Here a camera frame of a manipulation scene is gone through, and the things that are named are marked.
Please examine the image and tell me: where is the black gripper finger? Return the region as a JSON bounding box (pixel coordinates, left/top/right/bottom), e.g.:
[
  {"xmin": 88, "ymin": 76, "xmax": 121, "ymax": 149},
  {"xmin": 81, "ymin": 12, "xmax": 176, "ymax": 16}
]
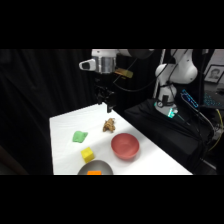
[
  {"xmin": 96, "ymin": 95, "xmax": 105, "ymax": 107},
  {"xmin": 106, "ymin": 99, "xmax": 116, "ymax": 114}
]

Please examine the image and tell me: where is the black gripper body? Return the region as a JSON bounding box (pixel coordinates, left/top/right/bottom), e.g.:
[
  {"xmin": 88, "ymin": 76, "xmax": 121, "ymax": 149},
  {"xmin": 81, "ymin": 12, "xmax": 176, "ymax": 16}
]
[{"xmin": 94, "ymin": 73, "xmax": 117, "ymax": 104}]

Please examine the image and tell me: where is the green triangle block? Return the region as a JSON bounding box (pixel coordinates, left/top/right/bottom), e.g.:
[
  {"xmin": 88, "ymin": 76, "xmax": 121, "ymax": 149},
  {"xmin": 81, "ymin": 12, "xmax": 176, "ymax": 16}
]
[{"xmin": 72, "ymin": 130, "xmax": 89, "ymax": 144}]

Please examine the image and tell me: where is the pink bowl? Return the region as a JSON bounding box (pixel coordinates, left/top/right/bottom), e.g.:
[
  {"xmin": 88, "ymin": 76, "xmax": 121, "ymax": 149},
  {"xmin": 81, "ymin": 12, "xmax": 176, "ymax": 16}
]
[{"xmin": 110, "ymin": 132, "xmax": 141, "ymax": 161}]

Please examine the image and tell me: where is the grey bowl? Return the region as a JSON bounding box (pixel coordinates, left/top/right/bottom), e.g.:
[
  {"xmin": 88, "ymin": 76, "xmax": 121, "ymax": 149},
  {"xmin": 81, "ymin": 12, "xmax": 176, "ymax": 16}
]
[{"xmin": 77, "ymin": 159, "xmax": 114, "ymax": 176}]

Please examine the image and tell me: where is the brown plush toy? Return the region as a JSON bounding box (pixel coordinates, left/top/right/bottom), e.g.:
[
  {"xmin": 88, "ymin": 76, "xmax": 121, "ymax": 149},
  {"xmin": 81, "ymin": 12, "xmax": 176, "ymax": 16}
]
[{"xmin": 102, "ymin": 117, "xmax": 117, "ymax": 133}]

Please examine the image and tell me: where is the yellow cube block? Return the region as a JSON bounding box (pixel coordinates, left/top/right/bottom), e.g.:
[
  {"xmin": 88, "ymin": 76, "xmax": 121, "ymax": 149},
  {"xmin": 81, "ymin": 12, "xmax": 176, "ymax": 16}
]
[{"xmin": 80, "ymin": 146, "xmax": 96, "ymax": 164}]

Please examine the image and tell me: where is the black curtain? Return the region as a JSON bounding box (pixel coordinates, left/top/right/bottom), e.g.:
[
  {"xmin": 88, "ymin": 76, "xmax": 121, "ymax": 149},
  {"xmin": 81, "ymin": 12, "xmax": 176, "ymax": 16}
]
[{"xmin": 0, "ymin": 49, "xmax": 161, "ymax": 176}]

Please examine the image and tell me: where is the green status light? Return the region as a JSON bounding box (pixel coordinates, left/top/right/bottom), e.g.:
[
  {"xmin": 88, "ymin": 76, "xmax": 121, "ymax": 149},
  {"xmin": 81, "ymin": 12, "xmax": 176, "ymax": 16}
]
[{"xmin": 165, "ymin": 107, "xmax": 180, "ymax": 120}]

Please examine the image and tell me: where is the black covered robot stand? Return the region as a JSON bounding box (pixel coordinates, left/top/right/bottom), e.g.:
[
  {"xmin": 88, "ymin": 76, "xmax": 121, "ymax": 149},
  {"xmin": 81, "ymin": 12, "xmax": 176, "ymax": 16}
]
[{"xmin": 123, "ymin": 98, "xmax": 216, "ymax": 176}]

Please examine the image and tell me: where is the blue lit device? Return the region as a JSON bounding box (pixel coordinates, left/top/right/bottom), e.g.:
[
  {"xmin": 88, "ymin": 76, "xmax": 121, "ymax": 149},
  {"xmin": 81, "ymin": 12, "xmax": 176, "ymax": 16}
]
[{"xmin": 180, "ymin": 88, "xmax": 200, "ymax": 110}]

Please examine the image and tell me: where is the blue lit keyboard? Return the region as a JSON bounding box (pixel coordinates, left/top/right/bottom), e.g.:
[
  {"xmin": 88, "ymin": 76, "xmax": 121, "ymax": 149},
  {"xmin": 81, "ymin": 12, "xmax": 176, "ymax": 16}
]
[{"xmin": 202, "ymin": 92, "xmax": 224, "ymax": 110}]

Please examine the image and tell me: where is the framed portrait picture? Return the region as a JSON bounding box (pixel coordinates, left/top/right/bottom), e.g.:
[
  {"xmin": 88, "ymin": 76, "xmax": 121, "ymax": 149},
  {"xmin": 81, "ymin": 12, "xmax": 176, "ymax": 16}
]
[{"xmin": 203, "ymin": 64, "xmax": 224, "ymax": 84}]

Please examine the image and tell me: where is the amber wrist camera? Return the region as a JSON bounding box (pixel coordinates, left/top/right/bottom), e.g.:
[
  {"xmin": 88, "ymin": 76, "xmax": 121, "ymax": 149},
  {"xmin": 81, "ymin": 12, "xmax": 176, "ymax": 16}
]
[{"xmin": 114, "ymin": 67, "xmax": 135, "ymax": 80}]

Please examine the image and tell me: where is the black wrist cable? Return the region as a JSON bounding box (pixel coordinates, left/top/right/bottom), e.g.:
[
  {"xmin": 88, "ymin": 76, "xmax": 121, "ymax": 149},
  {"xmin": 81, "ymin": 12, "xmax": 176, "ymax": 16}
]
[{"xmin": 113, "ymin": 49, "xmax": 179, "ymax": 93}]

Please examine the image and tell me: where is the yellow cable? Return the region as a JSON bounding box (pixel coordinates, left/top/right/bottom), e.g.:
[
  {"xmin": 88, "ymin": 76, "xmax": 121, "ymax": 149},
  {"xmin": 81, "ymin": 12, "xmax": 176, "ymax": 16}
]
[{"xmin": 207, "ymin": 108, "xmax": 224, "ymax": 152}]

